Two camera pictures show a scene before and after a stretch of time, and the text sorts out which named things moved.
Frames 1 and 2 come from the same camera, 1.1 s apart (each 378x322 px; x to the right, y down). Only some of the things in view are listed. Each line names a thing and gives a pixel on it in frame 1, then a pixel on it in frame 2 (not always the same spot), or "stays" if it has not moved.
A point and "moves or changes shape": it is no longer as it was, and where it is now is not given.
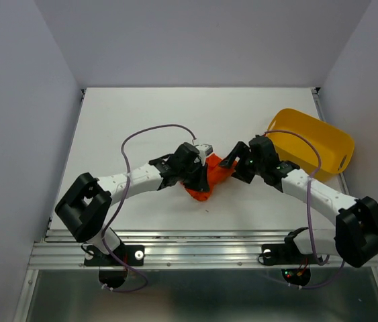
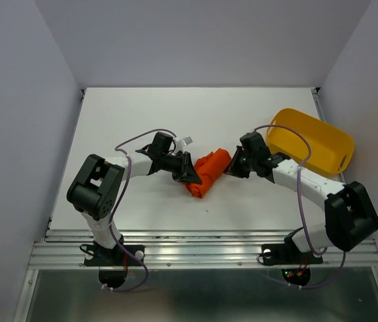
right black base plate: (287, 253) stays
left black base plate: (131, 255) stays
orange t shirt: (215, 174) moves or changes shape
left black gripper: (201, 182) → (186, 172)
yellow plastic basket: (336, 147) stays
